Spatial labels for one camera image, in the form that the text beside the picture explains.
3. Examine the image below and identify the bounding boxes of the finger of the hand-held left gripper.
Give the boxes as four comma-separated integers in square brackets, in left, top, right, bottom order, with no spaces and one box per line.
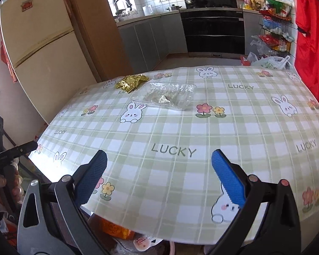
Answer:
[0,141,38,163]

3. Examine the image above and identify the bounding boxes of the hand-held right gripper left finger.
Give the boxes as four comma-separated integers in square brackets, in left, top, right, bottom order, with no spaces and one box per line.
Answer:
[17,149,108,255]

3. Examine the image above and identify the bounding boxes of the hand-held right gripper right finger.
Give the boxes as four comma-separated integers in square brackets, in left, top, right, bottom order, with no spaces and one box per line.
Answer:
[209,149,301,255]

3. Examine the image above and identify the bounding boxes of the orange sauce packet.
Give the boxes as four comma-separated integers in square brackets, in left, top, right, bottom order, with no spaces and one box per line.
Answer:
[100,218,136,241]

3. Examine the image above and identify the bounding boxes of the white cartoon printed package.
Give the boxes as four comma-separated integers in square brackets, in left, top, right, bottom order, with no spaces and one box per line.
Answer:
[133,236,162,253]

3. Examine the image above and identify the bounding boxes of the clear plastic tray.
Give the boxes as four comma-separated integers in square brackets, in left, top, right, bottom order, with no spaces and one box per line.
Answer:
[131,82,197,111]

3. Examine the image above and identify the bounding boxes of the gold foil bag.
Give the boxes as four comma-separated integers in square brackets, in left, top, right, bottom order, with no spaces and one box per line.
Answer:
[115,74,149,94]

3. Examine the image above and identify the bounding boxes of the green checked printed tablecloth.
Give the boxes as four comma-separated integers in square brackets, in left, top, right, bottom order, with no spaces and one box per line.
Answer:
[29,66,319,245]

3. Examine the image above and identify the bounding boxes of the red hanging ornament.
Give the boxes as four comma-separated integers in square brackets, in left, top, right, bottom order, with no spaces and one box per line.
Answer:
[0,38,18,83]

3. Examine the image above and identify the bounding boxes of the cream two-door fridge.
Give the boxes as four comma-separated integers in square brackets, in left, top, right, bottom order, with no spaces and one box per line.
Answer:
[0,0,103,125]

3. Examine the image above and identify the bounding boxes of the white plastic shopping bag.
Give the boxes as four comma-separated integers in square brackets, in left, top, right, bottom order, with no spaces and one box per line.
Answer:
[251,54,291,71]

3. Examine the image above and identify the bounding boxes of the clear crumpled plastic bag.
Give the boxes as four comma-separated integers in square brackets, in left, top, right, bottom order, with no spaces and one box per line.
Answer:
[250,34,269,56]

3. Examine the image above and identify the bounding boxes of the black built-in oven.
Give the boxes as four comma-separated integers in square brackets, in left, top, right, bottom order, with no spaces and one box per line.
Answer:
[179,8,245,54]

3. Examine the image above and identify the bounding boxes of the grey kitchen cabinets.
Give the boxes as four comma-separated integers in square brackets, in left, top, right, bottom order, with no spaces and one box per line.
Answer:
[116,13,189,71]

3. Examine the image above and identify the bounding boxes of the narrow grey cabinet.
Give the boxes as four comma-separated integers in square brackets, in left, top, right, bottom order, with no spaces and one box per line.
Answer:
[242,12,263,56]

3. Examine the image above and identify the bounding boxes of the red hanging apron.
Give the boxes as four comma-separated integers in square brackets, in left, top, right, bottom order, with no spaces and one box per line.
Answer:
[292,0,319,103]

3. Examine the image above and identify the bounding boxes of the steel kitchen faucet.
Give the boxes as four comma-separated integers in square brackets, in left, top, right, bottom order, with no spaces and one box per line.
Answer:
[114,0,133,15]

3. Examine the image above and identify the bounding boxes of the wooden wall panel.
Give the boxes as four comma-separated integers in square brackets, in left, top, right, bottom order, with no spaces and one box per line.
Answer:
[65,0,133,81]

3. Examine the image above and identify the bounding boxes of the black wire storage rack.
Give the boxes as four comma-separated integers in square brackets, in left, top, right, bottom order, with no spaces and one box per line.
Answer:
[258,0,295,57]

